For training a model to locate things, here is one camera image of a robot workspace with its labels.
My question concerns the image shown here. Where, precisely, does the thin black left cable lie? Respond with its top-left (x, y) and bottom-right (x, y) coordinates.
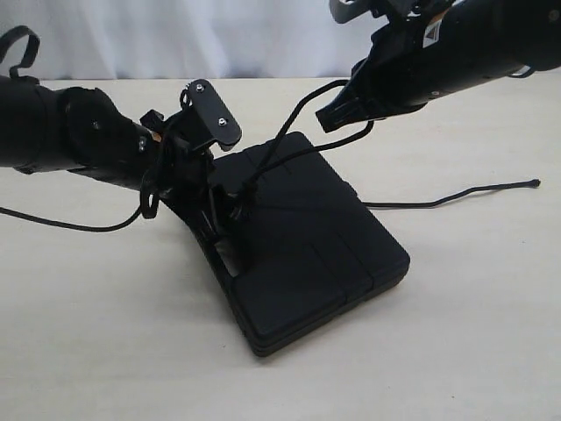
top-left (0, 25), bottom-right (194, 232)

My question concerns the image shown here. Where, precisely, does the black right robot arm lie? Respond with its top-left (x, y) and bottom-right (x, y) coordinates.
top-left (316, 1), bottom-right (560, 132)

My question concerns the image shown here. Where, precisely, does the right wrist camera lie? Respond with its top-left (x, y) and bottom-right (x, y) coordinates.
top-left (329, 0), bottom-right (416, 24)

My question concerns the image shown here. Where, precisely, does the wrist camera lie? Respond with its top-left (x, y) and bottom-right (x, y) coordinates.
top-left (329, 0), bottom-right (416, 24)
top-left (178, 79), bottom-right (242, 152)

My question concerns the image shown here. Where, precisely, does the white backdrop curtain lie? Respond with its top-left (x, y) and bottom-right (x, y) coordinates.
top-left (1, 1), bottom-right (380, 80)

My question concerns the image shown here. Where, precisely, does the black plastic tool case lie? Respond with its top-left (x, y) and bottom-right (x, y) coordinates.
top-left (161, 130), bottom-right (413, 361)

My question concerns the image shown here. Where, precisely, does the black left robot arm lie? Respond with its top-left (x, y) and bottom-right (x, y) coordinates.
top-left (1, 76), bottom-right (242, 239)

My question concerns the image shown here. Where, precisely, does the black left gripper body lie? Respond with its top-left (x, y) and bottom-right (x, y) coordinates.
top-left (140, 109), bottom-right (214, 206)

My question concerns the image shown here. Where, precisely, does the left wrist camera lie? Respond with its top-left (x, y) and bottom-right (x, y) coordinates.
top-left (178, 79), bottom-right (242, 152)

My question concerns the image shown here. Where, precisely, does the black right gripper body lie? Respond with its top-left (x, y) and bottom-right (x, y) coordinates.
top-left (345, 17), bottom-right (438, 118)

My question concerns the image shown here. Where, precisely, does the black cord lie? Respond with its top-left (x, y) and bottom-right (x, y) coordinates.
top-left (227, 78), bottom-right (543, 220)

